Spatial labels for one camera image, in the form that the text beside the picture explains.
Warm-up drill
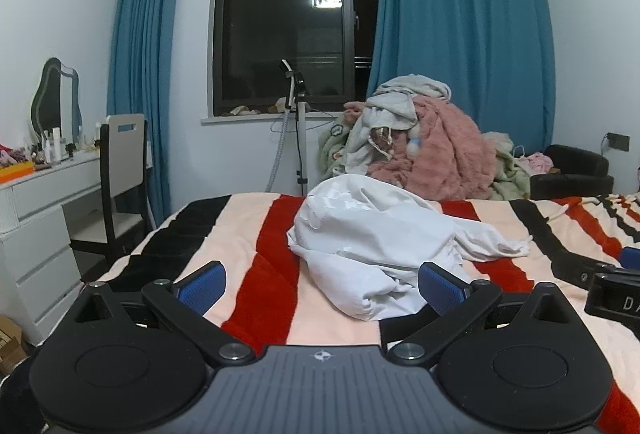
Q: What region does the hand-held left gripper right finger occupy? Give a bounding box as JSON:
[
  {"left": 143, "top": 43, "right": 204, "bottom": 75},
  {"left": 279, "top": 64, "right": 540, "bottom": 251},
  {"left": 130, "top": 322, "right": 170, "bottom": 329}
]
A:
[{"left": 387, "top": 261, "right": 576, "bottom": 367}]

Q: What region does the group of cosmetic bottles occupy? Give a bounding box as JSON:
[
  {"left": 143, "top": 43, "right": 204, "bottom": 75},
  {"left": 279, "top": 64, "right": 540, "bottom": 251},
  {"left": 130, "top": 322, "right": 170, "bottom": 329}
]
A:
[{"left": 29, "top": 127, "right": 102, "bottom": 166}]

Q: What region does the pink fluffy blanket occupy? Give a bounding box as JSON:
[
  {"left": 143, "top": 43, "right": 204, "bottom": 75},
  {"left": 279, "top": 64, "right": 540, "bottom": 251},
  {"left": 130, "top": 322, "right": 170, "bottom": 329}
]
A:
[{"left": 367, "top": 94, "right": 498, "bottom": 201}]

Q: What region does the pale green blanket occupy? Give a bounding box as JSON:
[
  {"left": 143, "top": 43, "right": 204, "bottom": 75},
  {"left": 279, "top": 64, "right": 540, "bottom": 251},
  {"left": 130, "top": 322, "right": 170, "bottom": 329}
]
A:
[{"left": 481, "top": 131, "right": 532, "bottom": 201}]

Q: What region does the wavy vanity mirror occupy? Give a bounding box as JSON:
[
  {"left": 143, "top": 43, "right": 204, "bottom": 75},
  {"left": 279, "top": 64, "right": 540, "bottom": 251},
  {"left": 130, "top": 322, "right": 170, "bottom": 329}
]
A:
[{"left": 30, "top": 58, "right": 83, "bottom": 145}]

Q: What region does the small pink garment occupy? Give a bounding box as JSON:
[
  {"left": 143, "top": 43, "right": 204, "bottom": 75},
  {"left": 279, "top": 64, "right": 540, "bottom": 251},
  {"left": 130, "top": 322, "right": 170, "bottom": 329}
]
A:
[{"left": 521, "top": 151, "right": 554, "bottom": 176}]

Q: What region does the green patterned blanket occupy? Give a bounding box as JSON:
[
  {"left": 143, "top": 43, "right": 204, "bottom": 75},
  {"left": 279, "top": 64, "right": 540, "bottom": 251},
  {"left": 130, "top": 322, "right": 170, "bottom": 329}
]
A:
[{"left": 317, "top": 109, "right": 372, "bottom": 181}]

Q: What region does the standing garment steamer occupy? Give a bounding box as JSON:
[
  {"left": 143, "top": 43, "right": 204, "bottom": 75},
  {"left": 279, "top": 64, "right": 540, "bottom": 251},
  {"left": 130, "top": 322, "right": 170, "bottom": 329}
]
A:
[{"left": 265, "top": 58, "right": 312, "bottom": 197}]

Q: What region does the dark framed window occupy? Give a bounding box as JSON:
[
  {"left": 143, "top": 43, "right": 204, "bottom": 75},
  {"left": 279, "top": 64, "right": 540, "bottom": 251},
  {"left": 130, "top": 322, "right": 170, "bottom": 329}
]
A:
[{"left": 201, "top": 0, "right": 381, "bottom": 124}]

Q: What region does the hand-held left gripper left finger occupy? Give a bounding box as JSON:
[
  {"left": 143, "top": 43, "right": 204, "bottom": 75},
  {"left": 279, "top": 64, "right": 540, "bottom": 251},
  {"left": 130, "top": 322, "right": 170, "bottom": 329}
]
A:
[{"left": 70, "top": 261, "right": 257, "bottom": 367}]

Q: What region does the orange box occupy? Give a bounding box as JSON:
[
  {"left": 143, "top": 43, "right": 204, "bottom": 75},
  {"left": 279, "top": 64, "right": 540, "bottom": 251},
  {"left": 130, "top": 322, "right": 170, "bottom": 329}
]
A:
[{"left": 0, "top": 161, "right": 36, "bottom": 186}]

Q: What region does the wide blue curtain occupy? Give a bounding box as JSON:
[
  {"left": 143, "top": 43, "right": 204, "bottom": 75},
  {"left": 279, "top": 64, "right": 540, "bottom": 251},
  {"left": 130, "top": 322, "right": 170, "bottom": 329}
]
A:
[{"left": 366, "top": 0, "right": 557, "bottom": 142}]

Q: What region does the white shirt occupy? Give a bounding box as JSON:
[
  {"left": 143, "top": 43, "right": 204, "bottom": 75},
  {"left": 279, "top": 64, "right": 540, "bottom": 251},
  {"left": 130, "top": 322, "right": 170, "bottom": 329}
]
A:
[{"left": 286, "top": 174, "right": 532, "bottom": 322}]

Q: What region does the narrow blue curtain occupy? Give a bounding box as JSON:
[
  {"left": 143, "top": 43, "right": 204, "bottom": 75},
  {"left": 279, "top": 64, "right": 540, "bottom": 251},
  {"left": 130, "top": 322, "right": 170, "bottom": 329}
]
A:
[{"left": 106, "top": 0, "right": 188, "bottom": 227}]

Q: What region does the white black chair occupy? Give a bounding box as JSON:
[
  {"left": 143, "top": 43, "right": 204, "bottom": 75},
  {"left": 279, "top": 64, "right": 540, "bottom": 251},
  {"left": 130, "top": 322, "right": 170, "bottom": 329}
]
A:
[{"left": 69, "top": 113, "right": 153, "bottom": 270}]

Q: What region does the dark wall socket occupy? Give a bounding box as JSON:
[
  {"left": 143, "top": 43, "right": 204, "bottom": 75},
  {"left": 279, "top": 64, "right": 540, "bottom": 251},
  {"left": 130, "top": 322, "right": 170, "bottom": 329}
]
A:
[{"left": 602, "top": 132, "right": 631, "bottom": 152}]

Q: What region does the red black striped blanket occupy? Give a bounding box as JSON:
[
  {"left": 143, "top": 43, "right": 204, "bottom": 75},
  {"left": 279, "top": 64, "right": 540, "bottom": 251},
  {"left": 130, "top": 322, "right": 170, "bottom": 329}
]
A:
[{"left": 82, "top": 191, "right": 640, "bottom": 434}]

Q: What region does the cardboard box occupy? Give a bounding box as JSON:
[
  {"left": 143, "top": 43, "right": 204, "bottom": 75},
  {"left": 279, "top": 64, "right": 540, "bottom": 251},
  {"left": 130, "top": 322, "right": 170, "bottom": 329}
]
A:
[{"left": 0, "top": 314, "right": 29, "bottom": 376}]

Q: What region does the white vanity desk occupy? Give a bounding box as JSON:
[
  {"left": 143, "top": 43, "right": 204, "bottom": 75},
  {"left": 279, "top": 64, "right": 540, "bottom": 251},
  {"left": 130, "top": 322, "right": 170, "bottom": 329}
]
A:
[{"left": 0, "top": 149, "right": 103, "bottom": 346}]

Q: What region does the grey hoodie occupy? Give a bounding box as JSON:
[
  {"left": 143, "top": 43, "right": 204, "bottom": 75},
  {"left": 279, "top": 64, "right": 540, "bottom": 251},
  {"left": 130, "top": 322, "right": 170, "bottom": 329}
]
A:
[{"left": 345, "top": 74, "right": 452, "bottom": 177}]

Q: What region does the black armchair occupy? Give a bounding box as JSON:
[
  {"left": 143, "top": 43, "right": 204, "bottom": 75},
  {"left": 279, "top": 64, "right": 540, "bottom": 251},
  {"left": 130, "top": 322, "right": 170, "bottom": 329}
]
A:
[{"left": 529, "top": 144, "right": 615, "bottom": 201}]

